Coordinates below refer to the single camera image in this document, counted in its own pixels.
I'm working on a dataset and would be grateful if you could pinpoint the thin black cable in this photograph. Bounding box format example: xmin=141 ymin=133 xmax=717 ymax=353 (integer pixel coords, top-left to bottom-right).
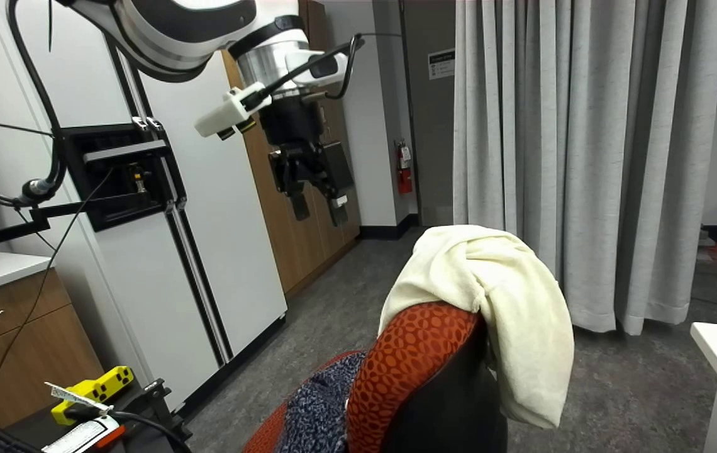
xmin=0 ymin=166 xmax=119 ymax=407

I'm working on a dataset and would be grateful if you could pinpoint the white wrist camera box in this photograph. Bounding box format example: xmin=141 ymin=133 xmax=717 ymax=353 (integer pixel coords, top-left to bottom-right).
xmin=193 ymin=81 xmax=277 ymax=141

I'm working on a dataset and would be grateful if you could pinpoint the white orange handheld device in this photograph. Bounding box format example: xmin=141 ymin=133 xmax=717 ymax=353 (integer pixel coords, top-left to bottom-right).
xmin=44 ymin=381 xmax=132 ymax=453

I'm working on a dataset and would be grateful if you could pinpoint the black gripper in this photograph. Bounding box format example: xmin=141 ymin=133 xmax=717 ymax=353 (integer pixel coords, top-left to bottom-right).
xmin=258 ymin=93 xmax=358 ymax=230

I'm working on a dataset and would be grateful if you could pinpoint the cream knitted cloth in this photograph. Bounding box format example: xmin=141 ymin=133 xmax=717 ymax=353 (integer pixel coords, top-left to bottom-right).
xmin=378 ymin=225 xmax=578 ymax=430

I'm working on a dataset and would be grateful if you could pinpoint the white refrigerator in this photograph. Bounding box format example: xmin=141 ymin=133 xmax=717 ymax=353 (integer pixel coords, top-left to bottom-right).
xmin=0 ymin=0 xmax=290 ymax=412

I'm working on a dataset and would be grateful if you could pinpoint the yellow black tool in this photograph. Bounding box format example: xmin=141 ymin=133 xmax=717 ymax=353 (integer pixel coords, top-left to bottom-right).
xmin=48 ymin=362 xmax=139 ymax=427

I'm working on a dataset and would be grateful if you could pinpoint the red fire extinguisher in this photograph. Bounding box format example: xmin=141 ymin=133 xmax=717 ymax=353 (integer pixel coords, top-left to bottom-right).
xmin=395 ymin=141 xmax=419 ymax=200

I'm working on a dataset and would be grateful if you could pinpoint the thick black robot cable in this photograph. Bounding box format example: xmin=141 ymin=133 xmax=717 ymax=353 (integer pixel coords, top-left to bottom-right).
xmin=0 ymin=0 xmax=71 ymax=208

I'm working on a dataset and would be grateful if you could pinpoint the wooden counter cabinet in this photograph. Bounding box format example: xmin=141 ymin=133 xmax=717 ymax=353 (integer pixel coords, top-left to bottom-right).
xmin=0 ymin=249 xmax=109 ymax=427

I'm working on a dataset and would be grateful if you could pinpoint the tall brown wooden cabinet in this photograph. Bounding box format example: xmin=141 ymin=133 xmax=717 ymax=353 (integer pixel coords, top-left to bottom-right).
xmin=221 ymin=0 xmax=365 ymax=303

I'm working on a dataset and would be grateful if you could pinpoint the grey door with sign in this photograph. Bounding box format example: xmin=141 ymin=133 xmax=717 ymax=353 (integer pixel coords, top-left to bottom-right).
xmin=397 ymin=0 xmax=459 ymax=227

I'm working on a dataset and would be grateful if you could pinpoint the grey curtain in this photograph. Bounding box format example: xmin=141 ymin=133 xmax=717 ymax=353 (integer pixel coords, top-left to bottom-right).
xmin=450 ymin=0 xmax=717 ymax=338

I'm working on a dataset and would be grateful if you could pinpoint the navy speckled cloth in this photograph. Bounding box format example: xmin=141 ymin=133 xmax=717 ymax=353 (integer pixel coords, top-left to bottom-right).
xmin=277 ymin=349 xmax=367 ymax=453

